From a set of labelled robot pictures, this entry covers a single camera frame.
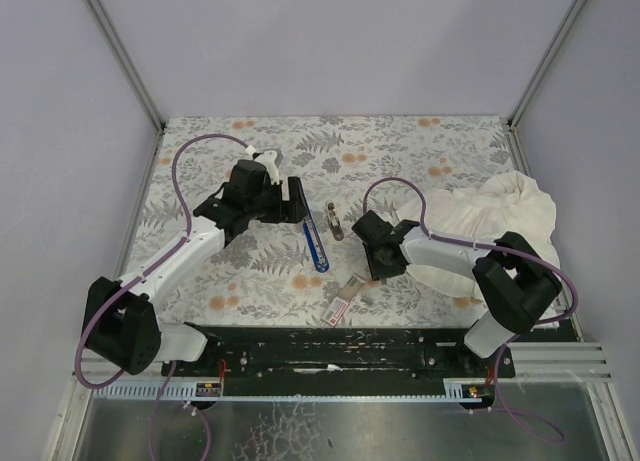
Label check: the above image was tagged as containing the right aluminium frame post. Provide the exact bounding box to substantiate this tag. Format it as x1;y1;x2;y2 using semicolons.
507;0;601;130

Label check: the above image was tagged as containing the white crumpled cloth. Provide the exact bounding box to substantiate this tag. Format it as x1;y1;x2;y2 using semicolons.
396;171;560;302

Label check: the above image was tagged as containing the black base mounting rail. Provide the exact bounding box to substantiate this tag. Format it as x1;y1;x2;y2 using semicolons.
176;326;515;386

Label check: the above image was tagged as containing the white slotted cable duct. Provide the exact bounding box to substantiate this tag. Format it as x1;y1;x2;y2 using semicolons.
94;378;492;404

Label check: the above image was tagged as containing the blue stapler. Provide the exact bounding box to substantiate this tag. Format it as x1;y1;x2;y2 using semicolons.
302;202;330;273

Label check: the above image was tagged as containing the aluminium frame post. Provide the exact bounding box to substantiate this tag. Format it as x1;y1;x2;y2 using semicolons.
74;0;166;132
507;0;601;130

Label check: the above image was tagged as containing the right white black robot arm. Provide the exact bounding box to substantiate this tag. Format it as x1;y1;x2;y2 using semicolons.
352;211;562;359

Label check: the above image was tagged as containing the aluminium extrusion rail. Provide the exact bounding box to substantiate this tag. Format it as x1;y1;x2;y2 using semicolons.
507;342;612;383
81;349;163;383

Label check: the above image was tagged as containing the right aluminium extrusion rail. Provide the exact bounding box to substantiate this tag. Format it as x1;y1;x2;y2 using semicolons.
507;342;612;383

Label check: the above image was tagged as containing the left aluminium extrusion rail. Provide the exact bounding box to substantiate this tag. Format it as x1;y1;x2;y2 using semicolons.
81;349;163;383

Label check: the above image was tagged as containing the red white staple box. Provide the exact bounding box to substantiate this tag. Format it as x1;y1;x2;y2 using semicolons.
321;275;366;327

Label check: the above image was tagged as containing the floral patterned table mat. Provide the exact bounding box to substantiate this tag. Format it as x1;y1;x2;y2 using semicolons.
129;116;516;327

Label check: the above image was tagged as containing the left aluminium frame post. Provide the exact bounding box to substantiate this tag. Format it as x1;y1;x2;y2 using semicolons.
74;0;166;132

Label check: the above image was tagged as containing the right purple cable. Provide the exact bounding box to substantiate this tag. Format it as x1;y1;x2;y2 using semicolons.
362;177;581;442

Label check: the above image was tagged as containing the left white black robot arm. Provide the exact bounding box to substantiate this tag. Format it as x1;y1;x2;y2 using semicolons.
79;160;307;375

